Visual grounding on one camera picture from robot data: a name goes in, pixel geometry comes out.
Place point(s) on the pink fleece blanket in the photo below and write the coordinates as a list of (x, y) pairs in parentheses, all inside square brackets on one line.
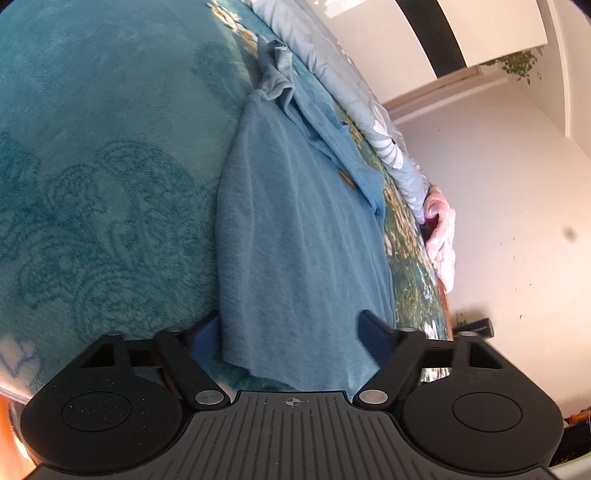
[(443, 240)]

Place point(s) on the pale blue floral quilt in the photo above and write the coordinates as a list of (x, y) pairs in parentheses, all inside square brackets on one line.
[(332, 60)]

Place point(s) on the black box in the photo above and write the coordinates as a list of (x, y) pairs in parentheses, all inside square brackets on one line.
[(480, 328)]

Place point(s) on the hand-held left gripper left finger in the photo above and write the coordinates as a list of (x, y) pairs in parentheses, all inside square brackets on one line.
[(205, 339)]

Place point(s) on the green vine plant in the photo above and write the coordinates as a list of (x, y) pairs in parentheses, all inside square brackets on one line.
[(519, 62)]

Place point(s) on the white black-striped wardrobe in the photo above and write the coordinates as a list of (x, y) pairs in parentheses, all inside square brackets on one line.
[(498, 27)]

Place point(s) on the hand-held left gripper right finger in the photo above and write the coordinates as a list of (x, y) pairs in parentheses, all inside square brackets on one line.
[(376, 339)]

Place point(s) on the light blue fleece garment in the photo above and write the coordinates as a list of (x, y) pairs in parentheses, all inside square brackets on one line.
[(300, 230)]

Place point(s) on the teal floral blanket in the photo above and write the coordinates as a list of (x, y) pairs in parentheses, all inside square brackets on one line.
[(92, 138)]

